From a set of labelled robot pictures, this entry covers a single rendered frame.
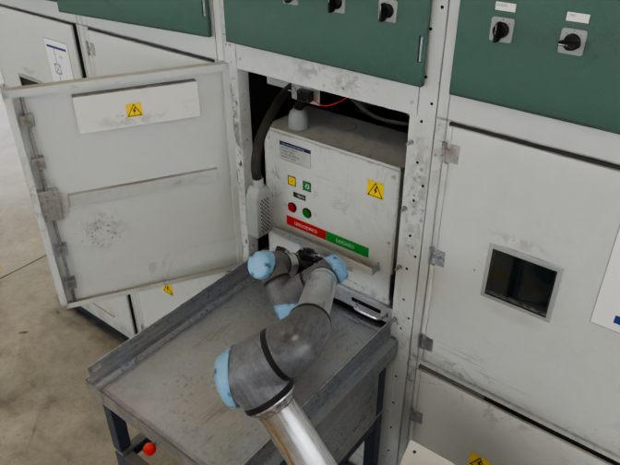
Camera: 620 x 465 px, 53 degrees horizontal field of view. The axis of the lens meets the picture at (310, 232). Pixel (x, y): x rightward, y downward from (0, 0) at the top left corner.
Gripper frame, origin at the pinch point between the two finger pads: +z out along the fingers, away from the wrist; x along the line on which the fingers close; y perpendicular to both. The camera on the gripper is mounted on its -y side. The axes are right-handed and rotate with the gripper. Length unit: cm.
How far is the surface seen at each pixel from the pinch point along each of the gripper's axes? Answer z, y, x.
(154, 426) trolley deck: -48, -5, -48
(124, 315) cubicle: 42, -115, -70
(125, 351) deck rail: -40, -30, -39
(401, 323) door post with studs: 5.4, 30.3, -8.1
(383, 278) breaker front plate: 4.6, 20.4, 2.5
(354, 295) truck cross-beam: 9.0, 11.3, -7.1
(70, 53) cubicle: -20, -115, 39
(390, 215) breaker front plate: -6.6, 21.0, 21.9
